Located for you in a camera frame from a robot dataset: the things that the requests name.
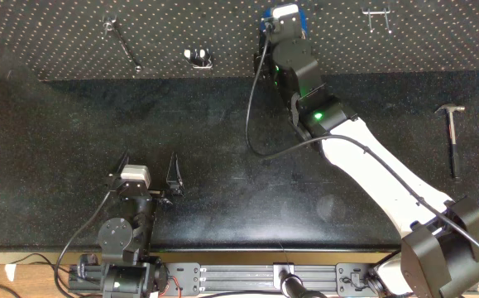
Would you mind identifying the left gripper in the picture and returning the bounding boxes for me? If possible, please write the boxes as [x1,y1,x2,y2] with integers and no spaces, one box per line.
[106,150,185,206]

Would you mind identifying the black and white pliers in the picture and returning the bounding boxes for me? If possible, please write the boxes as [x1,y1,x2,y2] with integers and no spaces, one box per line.
[182,47,215,70]

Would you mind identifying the wrench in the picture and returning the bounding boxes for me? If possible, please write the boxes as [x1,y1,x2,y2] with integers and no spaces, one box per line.
[102,17,143,74]

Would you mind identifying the roll of blue tape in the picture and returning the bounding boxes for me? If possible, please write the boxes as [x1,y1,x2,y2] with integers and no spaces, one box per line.
[260,4,309,39]

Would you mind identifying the black pegboard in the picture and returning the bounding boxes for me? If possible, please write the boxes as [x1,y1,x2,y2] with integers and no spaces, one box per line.
[0,0,479,82]

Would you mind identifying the hammer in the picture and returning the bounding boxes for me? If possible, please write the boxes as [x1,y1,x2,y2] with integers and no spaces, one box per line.
[433,103,467,181]

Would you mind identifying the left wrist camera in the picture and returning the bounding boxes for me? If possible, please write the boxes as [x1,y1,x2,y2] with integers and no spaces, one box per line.
[119,164,152,188]

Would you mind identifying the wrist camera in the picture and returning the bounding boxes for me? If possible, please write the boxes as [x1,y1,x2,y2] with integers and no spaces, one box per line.
[269,3,301,35]
[119,164,152,188]

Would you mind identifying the mounting rail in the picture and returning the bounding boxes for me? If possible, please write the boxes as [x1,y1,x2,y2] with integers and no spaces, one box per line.
[68,260,393,298]

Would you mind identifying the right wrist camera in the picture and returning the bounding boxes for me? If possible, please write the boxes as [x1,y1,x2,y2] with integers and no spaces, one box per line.
[269,3,301,35]

